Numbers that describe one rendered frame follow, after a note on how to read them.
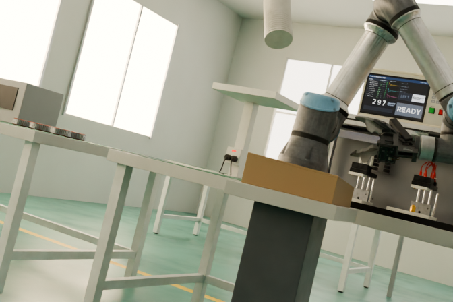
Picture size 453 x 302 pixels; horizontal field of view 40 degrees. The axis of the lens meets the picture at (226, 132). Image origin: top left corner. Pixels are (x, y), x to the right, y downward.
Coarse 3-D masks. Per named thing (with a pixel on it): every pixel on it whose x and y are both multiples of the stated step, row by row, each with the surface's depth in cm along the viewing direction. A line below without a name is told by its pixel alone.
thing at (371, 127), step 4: (356, 116) 190; (360, 116) 189; (360, 120) 190; (364, 120) 189; (368, 120) 189; (372, 120) 189; (368, 124) 188; (372, 124) 189; (376, 124) 189; (368, 128) 186; (372, 128) 188; (376, 128) 189; (380, 128) 190; (372, 132) 186; (376, 132) 188; (380, 132) 189
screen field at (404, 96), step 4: (400, 92) 248; (400, 96) 248; (404, 96) 247; (408, 96) 246; (412, 96) 246; (416, 96) 245; (420, 96) 244; (424, 96) 243; (408, 100) 246; (412, 100) 245; (416, 100) 245; (420, 100) 244; (424, 100) 243
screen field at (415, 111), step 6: (396, 108) 248; (402, 108) 247; (408, 108) 246; (414, 108) 245; (420, 108) 243; (396, 114) 247; (402, 114) 246; (408, 114) 245; (414, 114) 244; (420, 114) 243
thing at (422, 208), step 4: (412, 204) 238; (416, 204) 237; (420, 204) 237; (424, 204) 236; (428, 204) 237; (416, 208) 237; (420, 208) 236; (424, 208) 236; (428, 208) 235; (416, 212) 237; (420, 212) 236; (424, 212) 235; (428, 212) 235
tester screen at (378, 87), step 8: (368, 80) 255; (376, 80) 254; (384, 80) 252; (392, 80) 251; (400, 80) 249; (408, 80) 248; (368, 88) 255; (376, 88) 253; (384, 88) 252; (392, 88) 250; (400, 88) 248; (408, 88) 247; (416, 88) 246; (424, 88) 244; (368, 96) 254; (376, 96) 253; (384, 96) 251; (392, 96) 249; (368, 104) 254; (392, 104) 249; (416, 104) 244; (424, 104) 243; (376, 112) 252; (384, 112) 250; (392, 112) 248
